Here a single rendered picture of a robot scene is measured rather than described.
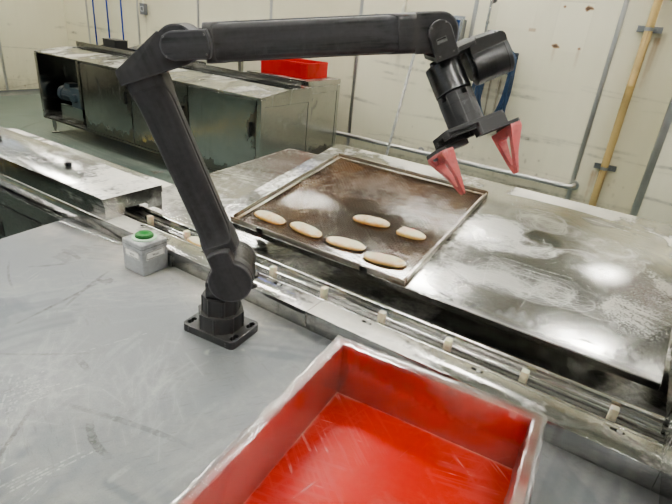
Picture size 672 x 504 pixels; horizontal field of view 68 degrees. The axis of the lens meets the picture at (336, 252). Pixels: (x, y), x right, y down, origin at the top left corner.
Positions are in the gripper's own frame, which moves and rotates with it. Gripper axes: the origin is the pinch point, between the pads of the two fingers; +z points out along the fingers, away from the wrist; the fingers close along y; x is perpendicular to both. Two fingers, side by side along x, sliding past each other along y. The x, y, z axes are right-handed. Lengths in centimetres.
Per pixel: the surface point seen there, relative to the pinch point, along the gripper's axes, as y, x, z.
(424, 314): 9.6, -30.5, 21.6
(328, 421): 37.6, -2.5, 25.5
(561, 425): 5.7, 3.9, 38.6
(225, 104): 18, -306, -132
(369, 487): 36.0, 8.1, 32.5
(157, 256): 59, -43, -12
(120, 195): 65, -60, -32
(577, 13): -251, -264, -96
